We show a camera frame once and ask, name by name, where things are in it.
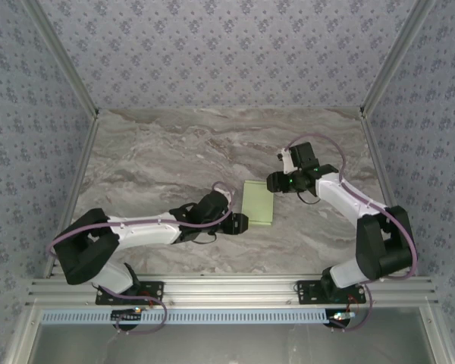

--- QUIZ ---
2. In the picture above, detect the light green paper box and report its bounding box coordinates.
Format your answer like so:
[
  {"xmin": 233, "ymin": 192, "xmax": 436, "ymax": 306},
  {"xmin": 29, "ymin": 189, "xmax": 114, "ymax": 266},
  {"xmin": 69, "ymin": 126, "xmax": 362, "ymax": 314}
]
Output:
[{"xmin": 240, "ymin": 180, "xmax": 276, "ymax": 228}]

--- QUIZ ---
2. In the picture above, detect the grey metal sheet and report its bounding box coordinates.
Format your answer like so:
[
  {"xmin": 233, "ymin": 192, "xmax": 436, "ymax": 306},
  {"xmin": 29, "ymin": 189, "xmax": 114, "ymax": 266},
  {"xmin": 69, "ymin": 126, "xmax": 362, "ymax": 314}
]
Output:
[{"xmin": 3, "ymin": 306, "xmax": 455, "ymax": 364}]

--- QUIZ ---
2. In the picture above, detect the black controller board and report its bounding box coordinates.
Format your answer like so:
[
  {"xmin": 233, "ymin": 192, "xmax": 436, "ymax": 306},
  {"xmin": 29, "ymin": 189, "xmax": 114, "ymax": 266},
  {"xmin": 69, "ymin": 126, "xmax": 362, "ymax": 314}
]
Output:
[
  {"xmin": 111, "ymin": 309, "xmax": 144, "ymax": 322},
  {"xmin": 328, "ymin": 310, "xmax": 356, "ymax": 328}
]

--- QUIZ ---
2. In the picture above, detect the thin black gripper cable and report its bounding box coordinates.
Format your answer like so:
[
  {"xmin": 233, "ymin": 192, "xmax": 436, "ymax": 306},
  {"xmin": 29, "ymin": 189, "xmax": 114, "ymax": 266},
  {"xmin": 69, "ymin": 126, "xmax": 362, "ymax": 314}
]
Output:
[
  {"xmin": 191, "ymin": 231, "xmax": 218, "ymax": 244},
  {"xmin": 294, "ymin": 189, "xmax": 320, "ymax": 206}
]

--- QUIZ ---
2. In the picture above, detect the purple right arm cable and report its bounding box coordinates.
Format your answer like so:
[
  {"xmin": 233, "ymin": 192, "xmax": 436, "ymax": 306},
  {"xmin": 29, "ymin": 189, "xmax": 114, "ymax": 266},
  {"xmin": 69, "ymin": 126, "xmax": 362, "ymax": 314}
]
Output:
[{"xmin": 286, "ymin": 133, "xmax": 419, "ymax": 333}]

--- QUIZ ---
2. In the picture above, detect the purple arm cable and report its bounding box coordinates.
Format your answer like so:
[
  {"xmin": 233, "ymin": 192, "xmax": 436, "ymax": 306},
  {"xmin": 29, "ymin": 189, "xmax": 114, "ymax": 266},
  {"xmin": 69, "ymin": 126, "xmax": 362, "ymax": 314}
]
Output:
[
  {"xmin": 46, "ymin": 181, "xmax": 236, "ymax": 335},
  {"xmin": 286, "ymin": 133, "xmax": 419, "ymax": 333}
]

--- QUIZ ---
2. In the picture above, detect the aluminium mounting rail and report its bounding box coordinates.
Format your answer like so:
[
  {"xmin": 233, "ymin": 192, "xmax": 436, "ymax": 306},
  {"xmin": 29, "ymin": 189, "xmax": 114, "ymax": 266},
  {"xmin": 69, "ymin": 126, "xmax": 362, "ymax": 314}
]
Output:
[{"xmin": 28, "ymin": 275, "xmax": 439, "ymax": 307}]

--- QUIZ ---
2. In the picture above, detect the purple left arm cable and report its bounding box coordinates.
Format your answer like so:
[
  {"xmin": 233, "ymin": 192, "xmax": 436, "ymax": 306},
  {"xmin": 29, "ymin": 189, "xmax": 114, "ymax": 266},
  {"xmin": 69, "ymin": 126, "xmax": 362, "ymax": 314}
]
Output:
[{"xmin": 46, "ymin": 181, "xmax": 236, "ymax": 335}]

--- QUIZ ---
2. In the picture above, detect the aluminium table side rail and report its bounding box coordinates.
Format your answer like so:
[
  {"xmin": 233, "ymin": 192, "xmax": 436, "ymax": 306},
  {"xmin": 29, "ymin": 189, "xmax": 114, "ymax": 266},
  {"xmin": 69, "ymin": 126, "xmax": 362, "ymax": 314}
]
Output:
[
  {"xmin": 41, "ymin": 113, "xmax": 99, "ymax": 280},
  {"xmin": 359, "ymin": 111, "xmax": 420, "ymax": 277}
]

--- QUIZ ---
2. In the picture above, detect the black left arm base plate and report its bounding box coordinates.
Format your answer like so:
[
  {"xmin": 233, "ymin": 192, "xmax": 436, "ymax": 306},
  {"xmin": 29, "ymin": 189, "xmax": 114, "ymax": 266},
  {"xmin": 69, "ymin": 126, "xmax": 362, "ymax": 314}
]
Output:
[{"xmin": 95, "ymin": 280, "xmax": 165, "ymax": 306}]

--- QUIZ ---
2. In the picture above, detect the white slotted cable duct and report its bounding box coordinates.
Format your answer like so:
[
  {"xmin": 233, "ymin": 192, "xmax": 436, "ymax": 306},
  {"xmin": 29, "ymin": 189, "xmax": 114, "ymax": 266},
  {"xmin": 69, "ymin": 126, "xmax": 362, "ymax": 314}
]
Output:
[{"xmin": 41, "ymin": 309, "xmax": 331, "ymax": 325}]

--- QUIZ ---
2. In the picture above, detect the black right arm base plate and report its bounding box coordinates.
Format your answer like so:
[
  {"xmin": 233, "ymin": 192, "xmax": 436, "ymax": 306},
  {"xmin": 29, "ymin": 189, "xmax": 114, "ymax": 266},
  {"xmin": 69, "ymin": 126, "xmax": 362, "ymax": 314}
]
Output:
[{"xmin": 295, "ymin": 279, "xmax": 367, "ymax": 305}]

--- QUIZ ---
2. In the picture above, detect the aluminium frame post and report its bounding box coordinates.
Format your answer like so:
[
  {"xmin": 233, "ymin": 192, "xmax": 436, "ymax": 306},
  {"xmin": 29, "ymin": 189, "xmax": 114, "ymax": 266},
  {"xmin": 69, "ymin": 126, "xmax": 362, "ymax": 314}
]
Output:
[
  {"xmin": 359, "ymin": 0, "xmax": 438, "ymax": 119},
  {"xmin": 22, "ymin": 0, "xmax": 100, "ymax": 119}
]

